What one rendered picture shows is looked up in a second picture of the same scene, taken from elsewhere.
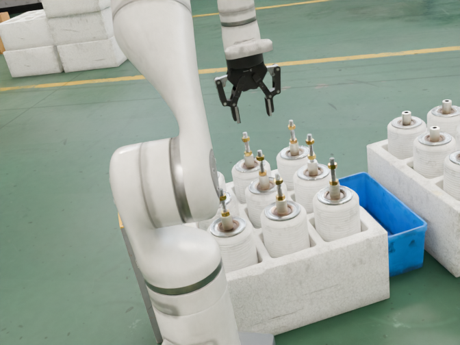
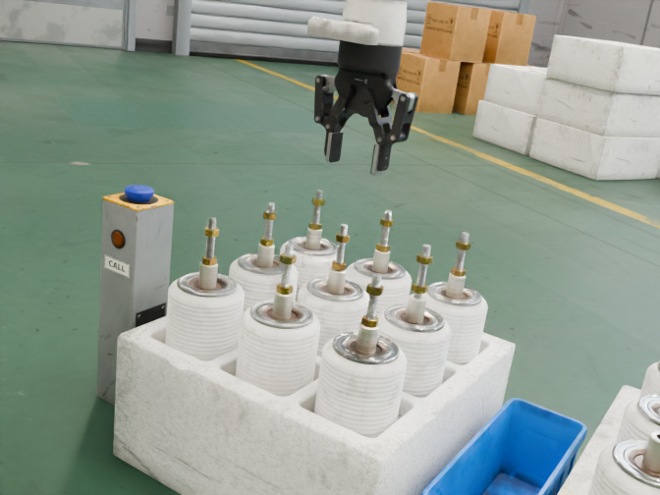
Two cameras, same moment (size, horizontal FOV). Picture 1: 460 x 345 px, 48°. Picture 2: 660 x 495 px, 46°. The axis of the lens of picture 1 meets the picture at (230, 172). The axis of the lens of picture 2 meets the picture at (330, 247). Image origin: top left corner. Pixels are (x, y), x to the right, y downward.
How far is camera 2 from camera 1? 0.77 m
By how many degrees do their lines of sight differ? 38
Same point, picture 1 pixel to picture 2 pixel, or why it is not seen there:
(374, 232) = (366, 445)
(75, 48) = (557, 130)
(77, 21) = (577, 95)
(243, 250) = (188, 322)
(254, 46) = (343, 26)
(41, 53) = (517, 119)
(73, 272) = not seen: hidden behind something
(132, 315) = not seen: hidden behind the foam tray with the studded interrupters
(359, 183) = (567, 439)
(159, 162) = not seen: outside the picture
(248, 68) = (363, 78)
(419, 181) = (580, 465)
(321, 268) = (260, 435)
